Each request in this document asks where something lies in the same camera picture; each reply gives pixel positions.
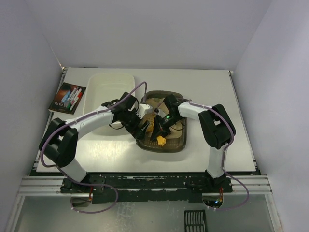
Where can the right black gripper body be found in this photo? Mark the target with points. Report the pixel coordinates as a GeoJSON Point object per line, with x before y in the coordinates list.
{"type": "Point", "coordinates": [161, 126]}

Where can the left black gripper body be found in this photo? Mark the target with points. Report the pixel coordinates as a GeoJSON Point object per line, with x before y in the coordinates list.
{"type": "Point", "coordinates": [136, 127]}

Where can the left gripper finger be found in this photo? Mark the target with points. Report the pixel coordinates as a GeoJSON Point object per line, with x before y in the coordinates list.
{"type": "Point", "coordinates": [138, 133]}
{"type": "Point", "coordinates": [144, 126]}

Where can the yellow litter scoop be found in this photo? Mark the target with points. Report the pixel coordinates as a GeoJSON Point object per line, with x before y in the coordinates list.
{"type": "Point", "coordinates": [161, 141]}

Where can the dark brown litter box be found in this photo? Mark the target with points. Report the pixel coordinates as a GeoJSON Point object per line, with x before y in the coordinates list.
{"type": "Point", "coordinates": [176, 141]}

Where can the white plastic bin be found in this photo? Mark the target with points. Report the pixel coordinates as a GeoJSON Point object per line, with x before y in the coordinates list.
{"type": "Point", "coordinates": [101, 88]}

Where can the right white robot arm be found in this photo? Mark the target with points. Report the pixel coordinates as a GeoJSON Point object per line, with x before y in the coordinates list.
{"type": "Point", "coordinates": [217, 127]}

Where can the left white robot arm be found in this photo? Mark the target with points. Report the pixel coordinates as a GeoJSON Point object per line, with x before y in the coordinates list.
{"type": "Point", "coordinates": [59, 143]}

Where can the dark book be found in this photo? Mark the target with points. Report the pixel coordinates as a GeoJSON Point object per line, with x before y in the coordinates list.
{"type": "Point", "coordinates": [67, 98]}

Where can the black vent grille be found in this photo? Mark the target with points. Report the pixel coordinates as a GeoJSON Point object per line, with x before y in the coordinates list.
{"type": "Point", "coordinates": [195, 221]}

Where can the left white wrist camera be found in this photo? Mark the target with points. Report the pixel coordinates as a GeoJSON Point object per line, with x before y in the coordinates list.
{"type": "Point", "coordinates": [143, 110]}

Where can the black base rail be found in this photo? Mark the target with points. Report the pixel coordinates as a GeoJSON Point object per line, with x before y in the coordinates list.
{"type": "Point", "coordinates": [143, 187]}

